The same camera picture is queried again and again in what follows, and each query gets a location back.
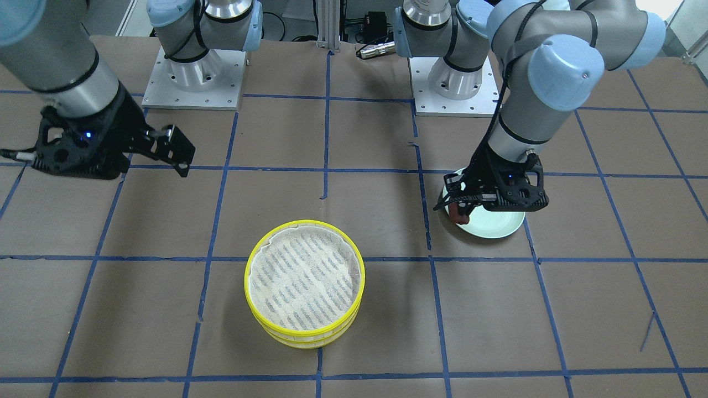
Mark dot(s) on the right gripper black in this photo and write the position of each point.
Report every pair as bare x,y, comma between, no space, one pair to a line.
123,128

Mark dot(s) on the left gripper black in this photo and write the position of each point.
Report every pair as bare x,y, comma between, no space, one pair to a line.
482,171

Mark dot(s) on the brown bun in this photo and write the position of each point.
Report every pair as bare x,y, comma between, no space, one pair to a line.
458,214

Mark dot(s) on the yellow steamer top layer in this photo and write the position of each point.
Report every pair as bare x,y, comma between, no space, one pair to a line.
304,276

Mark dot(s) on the yellow steamer layer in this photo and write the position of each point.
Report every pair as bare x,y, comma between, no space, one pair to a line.
311,340
304,276

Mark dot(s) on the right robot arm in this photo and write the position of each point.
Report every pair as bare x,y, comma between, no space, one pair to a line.
47,50

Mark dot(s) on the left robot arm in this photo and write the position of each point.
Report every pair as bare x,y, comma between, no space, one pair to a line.
550,61

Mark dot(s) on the yellow steamer bottom layer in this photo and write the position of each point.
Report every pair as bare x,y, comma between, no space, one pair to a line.
311,340

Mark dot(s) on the light green plate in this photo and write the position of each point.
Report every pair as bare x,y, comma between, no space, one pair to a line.
492,225

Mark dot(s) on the silver cylindrical connector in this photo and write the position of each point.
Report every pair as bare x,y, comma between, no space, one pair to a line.
370,51

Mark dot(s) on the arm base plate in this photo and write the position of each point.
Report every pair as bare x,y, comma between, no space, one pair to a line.
443,92
213,83

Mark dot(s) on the aluminium frame post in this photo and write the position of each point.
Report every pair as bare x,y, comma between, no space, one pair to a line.
328,21

